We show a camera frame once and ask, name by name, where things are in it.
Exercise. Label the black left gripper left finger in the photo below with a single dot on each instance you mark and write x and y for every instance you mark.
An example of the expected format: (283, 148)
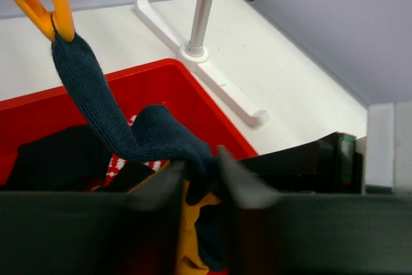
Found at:
(94, 233)

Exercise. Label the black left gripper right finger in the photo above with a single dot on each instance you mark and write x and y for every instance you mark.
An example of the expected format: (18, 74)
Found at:
(268, 232)

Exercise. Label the yellow sock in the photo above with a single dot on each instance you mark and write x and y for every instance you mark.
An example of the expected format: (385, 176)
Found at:
(190, 242)

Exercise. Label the navy blue sock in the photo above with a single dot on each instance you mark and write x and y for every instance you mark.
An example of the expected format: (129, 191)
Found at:
(154, 135)

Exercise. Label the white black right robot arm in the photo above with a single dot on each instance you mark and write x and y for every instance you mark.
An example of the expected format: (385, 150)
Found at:
(379, 163)

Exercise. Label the black sock in bin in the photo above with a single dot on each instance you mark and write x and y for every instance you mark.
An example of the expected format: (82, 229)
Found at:
(74, 159)

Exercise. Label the red white patterned sock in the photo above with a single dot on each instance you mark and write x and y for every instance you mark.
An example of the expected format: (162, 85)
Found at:
(119, 165)

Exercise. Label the red plastic bin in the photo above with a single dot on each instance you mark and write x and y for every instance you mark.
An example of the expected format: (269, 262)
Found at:
(167, 82)

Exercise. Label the white metal drying rack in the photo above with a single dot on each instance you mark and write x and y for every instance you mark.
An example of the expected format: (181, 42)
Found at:
(195, 57)

